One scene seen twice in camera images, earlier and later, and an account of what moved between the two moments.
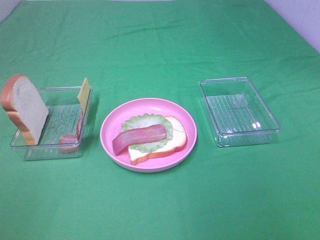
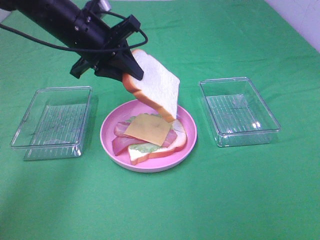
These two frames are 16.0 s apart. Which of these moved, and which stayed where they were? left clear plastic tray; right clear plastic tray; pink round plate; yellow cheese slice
Moved: yellow cheese slice
Stayed: pink round plate; left clear plastic tray; right clear plastic tray
